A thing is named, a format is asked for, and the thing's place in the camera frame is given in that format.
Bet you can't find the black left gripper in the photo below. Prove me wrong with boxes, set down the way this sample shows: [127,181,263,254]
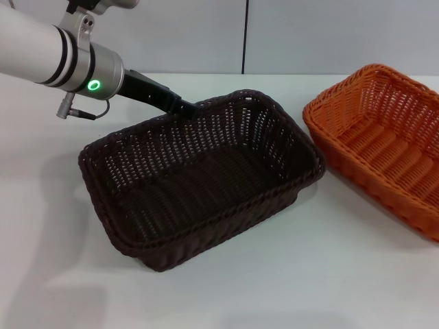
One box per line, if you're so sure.
[117,69,202,120]

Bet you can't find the dark brown wicker basket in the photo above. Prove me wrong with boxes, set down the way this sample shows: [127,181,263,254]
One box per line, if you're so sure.
[78,88,328,274]

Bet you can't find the orange wicker basket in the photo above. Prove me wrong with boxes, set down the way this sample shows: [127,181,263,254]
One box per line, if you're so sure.
[302,62,439,243]

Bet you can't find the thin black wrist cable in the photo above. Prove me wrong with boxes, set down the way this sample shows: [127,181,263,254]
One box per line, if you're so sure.
[79,98,111,121]

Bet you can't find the dark vertical wall strip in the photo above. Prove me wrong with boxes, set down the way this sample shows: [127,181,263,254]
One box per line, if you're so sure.
[240,0,250,75]

